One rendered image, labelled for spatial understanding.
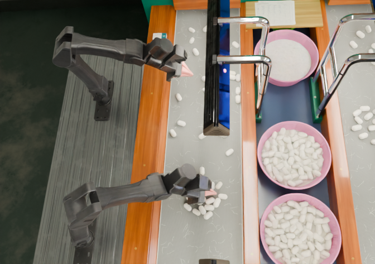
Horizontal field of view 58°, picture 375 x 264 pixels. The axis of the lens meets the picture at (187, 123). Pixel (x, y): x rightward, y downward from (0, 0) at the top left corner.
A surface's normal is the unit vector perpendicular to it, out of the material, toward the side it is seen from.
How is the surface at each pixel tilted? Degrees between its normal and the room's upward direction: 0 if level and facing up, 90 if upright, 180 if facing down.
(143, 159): 0
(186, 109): 0
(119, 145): 0
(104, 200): 40
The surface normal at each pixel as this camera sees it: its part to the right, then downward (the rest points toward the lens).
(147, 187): 0.51, -0.56
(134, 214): -0.10, -0.40
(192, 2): -0.05, 0.92
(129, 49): 0.27, -0.40
